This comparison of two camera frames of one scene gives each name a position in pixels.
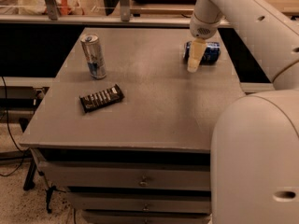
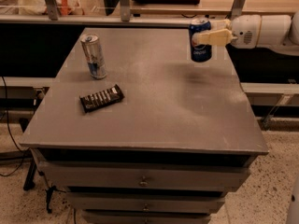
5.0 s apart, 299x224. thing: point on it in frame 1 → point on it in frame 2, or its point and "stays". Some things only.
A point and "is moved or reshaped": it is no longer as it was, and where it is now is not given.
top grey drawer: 125,175 stays
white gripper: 202,29 → 245,31
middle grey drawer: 140,203 stays
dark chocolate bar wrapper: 110,95 stays
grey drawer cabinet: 127,128 stays
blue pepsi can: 211,56 is moved or reshaped
